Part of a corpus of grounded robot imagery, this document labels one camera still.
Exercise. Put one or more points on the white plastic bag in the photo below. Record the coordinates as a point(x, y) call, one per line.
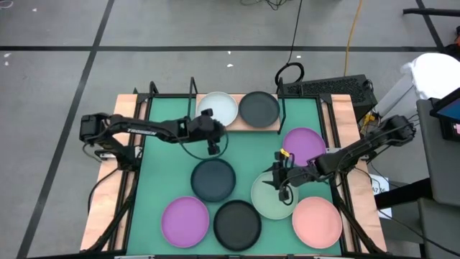
point(435, 75)

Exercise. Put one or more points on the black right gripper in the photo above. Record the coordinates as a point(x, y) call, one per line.
point(293, 176)

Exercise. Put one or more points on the grey bin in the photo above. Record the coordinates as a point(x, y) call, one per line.
point(395, 99)

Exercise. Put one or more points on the wooden shelf with black frame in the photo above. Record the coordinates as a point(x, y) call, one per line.
point(235, 128)

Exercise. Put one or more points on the grey cabinet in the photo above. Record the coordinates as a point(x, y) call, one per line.
point(442, 162)

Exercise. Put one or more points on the black plate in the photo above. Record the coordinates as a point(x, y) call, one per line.
point(237, 225)

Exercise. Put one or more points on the dark blue plate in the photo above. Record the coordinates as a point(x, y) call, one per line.
point(213, 180)

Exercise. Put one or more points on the white paper sheet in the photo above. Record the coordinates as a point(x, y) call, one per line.
point(380, 187)

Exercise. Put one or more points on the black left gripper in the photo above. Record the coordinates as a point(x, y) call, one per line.
point(205, 129)

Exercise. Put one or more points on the green table mat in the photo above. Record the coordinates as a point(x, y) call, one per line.
point(169, 172)

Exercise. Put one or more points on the black screen device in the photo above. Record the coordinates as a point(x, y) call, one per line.
point(449, 111)

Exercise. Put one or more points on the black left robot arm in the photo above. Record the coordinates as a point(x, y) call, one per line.
point(140, 131)

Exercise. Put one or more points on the light green plate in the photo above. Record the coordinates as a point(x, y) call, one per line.
point(266, 204)

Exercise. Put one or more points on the black table frame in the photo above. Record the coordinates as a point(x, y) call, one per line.
point(169, 96)

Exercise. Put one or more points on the pink plate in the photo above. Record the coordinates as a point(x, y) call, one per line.
point(317, 223)

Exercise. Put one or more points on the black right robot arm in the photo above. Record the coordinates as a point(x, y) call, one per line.
point(359, 149)

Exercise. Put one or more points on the yellow tag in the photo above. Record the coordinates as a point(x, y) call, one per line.
point(284, 153)

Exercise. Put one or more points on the yellow plug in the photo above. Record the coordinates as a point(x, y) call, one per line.
point(368, 119)

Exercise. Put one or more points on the black computer tower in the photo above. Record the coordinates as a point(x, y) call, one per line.
point(330, 91)

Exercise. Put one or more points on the black metal bar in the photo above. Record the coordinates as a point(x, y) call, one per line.
point(402, 194)
point(431, 12)

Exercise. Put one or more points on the purple plate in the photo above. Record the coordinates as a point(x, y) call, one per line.
point(305, 142)
point(185, 222)

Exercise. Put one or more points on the purple bowl stack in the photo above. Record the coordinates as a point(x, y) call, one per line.
point(259, 109)

